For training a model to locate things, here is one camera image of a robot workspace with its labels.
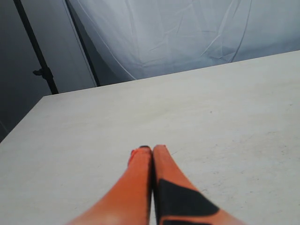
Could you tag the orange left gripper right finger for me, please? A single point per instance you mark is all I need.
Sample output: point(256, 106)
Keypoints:
point(178, 201)

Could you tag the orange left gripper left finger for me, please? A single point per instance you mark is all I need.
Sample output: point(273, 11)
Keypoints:
point(128, 201)

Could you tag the black stand pole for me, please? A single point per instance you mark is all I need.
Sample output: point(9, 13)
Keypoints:
point(44, 71)

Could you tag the white wrinkled backdrop cloth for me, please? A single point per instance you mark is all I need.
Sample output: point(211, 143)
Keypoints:
point(136, 39)

